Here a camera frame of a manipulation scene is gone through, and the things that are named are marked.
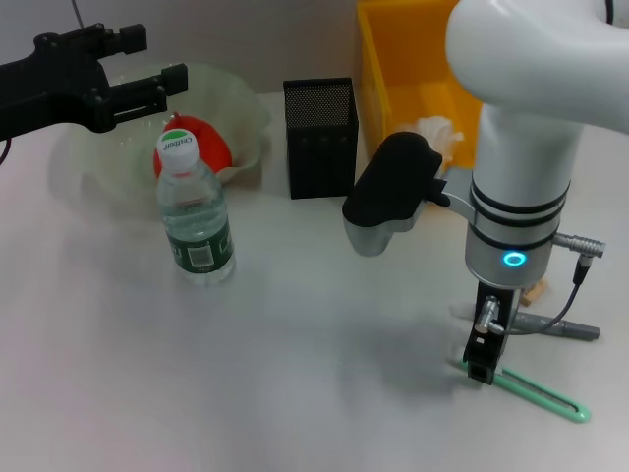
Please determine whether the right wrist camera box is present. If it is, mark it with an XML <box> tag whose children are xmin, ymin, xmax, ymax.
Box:
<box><xmin>341</xmin><ymin>131</ymin><xmax>479</xmax><ymax>257</ymax></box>

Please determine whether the black mesh pen holder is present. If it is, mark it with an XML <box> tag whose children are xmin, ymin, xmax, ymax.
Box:
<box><xmin>282</xmin><ymin>77</ymin><xmax>361</xmax><ymax>201</ymax></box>

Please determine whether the grey marker pen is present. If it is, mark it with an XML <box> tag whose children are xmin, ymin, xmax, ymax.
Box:
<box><xmin>450</xmin><ymin>302</ymin><xmax>601</xmax><ymax>342</ymax></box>

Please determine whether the mint green utility knife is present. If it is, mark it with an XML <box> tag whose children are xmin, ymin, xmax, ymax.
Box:
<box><xmin>449</xmin><ymin>360</ymin><xmax>592</xmax><ymax>425</ymax></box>

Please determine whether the yellow plastic bin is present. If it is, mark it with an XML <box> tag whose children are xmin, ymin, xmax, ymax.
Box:
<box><xmin>356</xmin><ymin>0</ymin><xmax>486</xmax><ymax>212</ymax></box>

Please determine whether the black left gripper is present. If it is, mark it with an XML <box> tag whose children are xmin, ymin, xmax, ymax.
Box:
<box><xmin>0</xmin><ymin>22</ymin><xmax>191</xmax><ymax>135</ymax></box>

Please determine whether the white paper ball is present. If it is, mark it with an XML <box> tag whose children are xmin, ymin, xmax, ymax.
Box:
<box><xmin>401</xmin><ymin>115</ymin><xmax>466</xmax><ymax>164</ymax></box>

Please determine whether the beige eraser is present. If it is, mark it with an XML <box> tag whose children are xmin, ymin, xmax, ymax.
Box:
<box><xmin>521</xmin><ymin>278</ymin><xmax>548</xmax><ymax>307</ymax></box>

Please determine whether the right arm cable with plug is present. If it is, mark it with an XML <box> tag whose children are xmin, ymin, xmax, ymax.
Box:
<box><xmin>472</xmin><ymin>231</ymin><xmax>609</xmax><ymax>337</ymax></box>

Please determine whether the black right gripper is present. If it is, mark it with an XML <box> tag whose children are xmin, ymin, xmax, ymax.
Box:
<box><xmin>462</xmin><ymin>281</ymin><xmax>523</xmax><ymax>385</ymax></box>

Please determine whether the clear green-label water bottle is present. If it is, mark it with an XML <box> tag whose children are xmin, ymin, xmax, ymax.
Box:
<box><xmin>155</xmin><ymin>128</ymin><xmax>237</xmax><ymax>287</ymax></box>

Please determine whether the pale green glass fruit plate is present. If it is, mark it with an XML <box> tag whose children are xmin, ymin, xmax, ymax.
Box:
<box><xmin>48</xmin><ymin>61</ymin><xmax>273</xmax><ymax>222</ymax></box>

